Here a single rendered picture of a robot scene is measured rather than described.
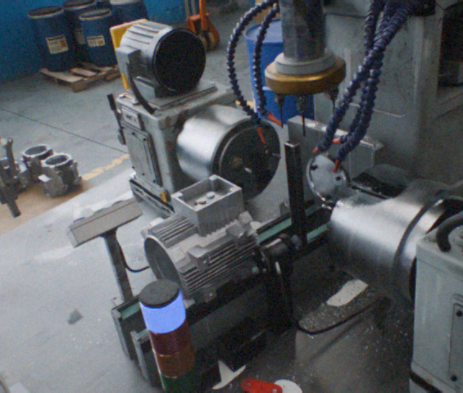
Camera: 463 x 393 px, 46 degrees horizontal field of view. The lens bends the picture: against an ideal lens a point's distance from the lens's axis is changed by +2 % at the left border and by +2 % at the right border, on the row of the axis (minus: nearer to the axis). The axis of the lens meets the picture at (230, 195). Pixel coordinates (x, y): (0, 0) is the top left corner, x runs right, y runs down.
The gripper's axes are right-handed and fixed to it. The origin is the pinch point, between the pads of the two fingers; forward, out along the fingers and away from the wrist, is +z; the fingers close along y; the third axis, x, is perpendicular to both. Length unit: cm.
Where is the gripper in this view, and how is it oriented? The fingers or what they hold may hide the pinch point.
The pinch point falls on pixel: (10, 201)
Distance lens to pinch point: 132.9
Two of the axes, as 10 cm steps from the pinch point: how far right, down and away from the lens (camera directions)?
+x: -4.0, 2.2, 8.9
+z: 4.5, 8.9, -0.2
